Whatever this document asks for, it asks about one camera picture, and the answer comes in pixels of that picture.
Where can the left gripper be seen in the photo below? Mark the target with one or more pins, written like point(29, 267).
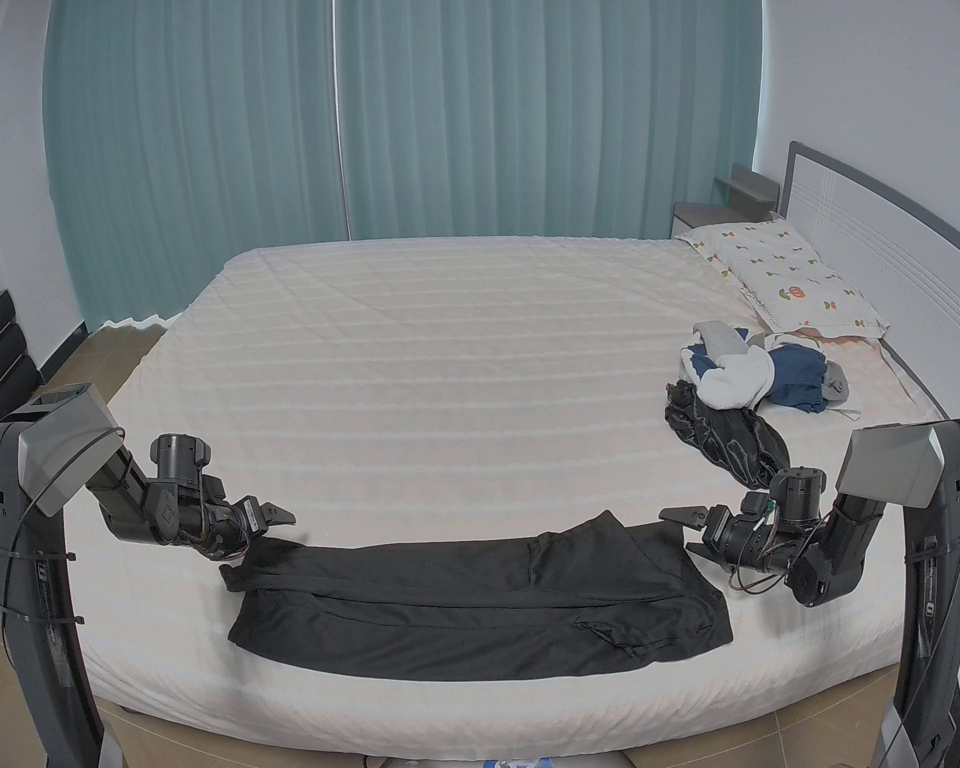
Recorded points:
point(244, 521)

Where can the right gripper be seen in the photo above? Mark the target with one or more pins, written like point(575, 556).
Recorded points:
point(729, 540)

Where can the black T-shirt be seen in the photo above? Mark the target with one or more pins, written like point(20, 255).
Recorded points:
point(450, 600)

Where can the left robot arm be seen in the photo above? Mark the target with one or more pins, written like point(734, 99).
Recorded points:
point(64, 442)

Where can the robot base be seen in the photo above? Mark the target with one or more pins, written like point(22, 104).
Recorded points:
point(525, 763)

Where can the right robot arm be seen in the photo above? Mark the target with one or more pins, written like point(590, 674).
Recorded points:
point(892, 465)

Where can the pile of clothes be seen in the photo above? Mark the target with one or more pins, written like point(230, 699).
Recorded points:
point(739, 379)

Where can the black satin garment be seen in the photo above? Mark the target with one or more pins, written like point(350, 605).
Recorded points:
point(731, 442)

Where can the bed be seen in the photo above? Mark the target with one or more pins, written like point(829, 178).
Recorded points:
point(450, 337)

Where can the white printed pillow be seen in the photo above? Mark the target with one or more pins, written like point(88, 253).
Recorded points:
point(787, 274)

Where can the grey bedside table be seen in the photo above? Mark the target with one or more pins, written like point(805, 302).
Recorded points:
point(739, 191)

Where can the blue-green curtain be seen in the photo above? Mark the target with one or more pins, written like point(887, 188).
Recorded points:
point(540, 112)
point(195, 150)

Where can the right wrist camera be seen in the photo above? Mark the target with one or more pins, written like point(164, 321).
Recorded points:
point(754, 504)

